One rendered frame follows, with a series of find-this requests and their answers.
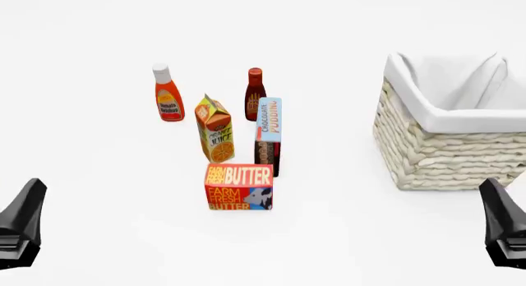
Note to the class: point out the tomato ketchup bottle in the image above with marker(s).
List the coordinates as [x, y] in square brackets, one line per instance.
[168, 98]

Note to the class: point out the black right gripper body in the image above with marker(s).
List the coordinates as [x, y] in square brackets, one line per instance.
[509, 253]

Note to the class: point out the orange juice carton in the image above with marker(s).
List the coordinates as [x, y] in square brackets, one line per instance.
[215, 135]

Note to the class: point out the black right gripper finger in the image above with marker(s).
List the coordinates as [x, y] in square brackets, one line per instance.
[499, 209]

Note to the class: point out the dark red sauce bottle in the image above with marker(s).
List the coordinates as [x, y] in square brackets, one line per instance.
[254, 92]

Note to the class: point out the chocolate pudding box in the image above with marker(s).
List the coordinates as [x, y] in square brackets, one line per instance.
[269, 129]

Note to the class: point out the red butter box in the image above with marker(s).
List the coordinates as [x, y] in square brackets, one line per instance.
[238, 187]

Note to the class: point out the woven basket with white liner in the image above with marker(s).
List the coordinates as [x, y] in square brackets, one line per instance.
[448, 125]

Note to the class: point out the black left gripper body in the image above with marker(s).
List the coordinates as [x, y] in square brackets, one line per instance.
[14, 252]

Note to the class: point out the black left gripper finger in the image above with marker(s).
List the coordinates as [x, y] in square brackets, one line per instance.
[25, 206]

